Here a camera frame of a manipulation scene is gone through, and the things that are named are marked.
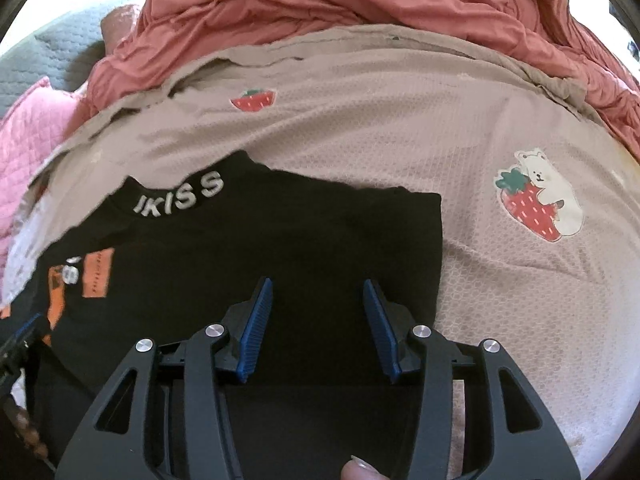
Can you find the pink quilted pillow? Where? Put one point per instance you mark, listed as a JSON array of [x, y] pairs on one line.
[[30, 125]]

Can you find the black shirt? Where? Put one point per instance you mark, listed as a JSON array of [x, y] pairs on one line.
[[300, 240]]

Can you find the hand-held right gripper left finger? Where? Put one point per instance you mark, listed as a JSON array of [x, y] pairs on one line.
[[256, 325]]

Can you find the person's right hand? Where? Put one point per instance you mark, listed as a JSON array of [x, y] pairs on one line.
[[358, 469]]

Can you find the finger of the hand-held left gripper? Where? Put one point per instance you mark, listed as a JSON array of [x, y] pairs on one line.
[[24, 329]]

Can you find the small pink pillow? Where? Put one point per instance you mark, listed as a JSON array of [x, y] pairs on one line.
[[120, 25]]

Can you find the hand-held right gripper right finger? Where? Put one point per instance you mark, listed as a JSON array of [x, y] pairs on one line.
[[381, 325]]

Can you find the strawberry print blanket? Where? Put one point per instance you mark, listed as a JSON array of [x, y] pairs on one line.
[[400, 135]]

